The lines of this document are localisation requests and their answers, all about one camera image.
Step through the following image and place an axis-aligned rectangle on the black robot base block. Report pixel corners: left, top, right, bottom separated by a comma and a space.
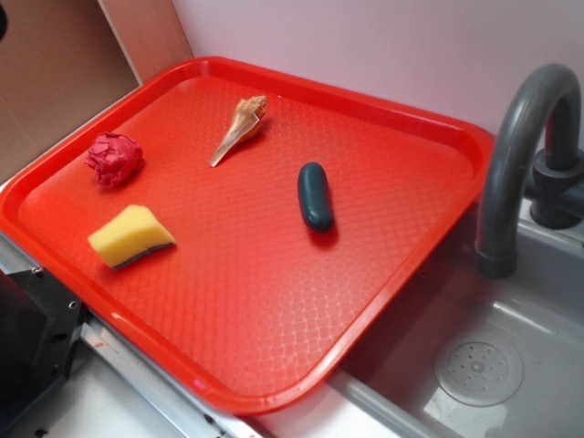
1, 269, 85, 432

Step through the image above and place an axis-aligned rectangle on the dark green plastic pickle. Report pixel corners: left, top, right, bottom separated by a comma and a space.
297, 162, 335, 234

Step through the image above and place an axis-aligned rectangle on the red plastic tray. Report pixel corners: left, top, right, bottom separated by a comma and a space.
1, 57, 494, 415

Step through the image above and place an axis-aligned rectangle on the tan conch seashell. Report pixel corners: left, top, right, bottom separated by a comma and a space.
210, 95, 267, 167

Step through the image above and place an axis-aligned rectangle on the yellow sponge piece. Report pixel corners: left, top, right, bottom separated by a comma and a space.
88, 204, 176, 269

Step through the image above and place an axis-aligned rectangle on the crumpled red paper ball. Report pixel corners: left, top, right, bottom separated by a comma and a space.
84, 132, 145, 189

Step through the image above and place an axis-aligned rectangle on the grey plastic sink basin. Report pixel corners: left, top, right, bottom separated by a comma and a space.
329, 208, 583, 437

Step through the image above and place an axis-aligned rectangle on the round sink drain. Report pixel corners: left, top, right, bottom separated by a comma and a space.
433, 331, 524, 407

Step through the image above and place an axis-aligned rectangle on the grey curved faucet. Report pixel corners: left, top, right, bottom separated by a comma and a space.
475, 64, 583, 278

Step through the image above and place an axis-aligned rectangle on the brown cardboard box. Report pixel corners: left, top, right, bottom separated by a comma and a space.
1, 1, 193, 182

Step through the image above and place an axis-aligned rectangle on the aluminium rail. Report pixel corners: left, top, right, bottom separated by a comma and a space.
1, 236, 259, 437

